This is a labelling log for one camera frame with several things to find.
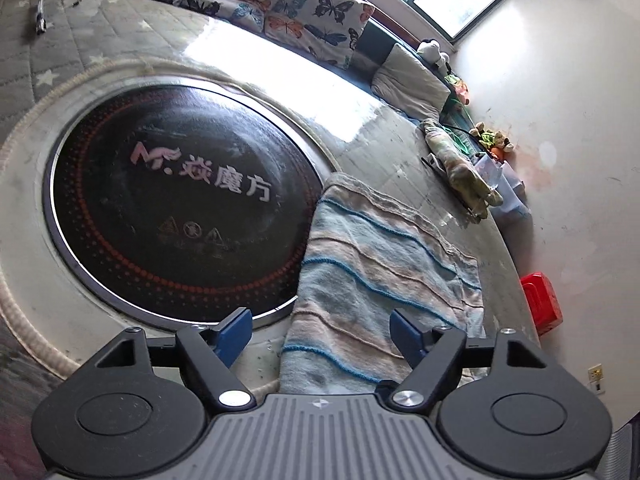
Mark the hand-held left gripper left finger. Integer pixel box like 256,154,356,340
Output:
90,308,254,410

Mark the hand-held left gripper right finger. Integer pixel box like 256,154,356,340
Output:
375,308,567,414

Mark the striped blue beige towel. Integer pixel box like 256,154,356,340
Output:
279,172,487,397

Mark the red plastic stool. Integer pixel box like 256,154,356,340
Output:
519,270,564,337

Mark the black round induction cooktop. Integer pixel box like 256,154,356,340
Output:
42,77,337,332

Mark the green tie-dye cloth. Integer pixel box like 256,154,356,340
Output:
421,118,505,220

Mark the white plastic bag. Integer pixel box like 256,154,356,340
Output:
474,152,528,218

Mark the brown plush toy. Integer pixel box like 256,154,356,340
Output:
469,122,517,162

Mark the orange green plush toy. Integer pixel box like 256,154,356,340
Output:
444,74,472,107

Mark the grey pillow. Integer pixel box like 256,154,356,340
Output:
371,42,452,122

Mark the panda plush toy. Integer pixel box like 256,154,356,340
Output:
416,38,452,75

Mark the teal cushion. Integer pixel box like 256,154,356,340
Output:
356,22,402,70

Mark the grey quilted star mat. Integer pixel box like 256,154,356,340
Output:
0,0,211,128

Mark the butterfly print cushion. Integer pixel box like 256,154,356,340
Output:
187,0,377,72

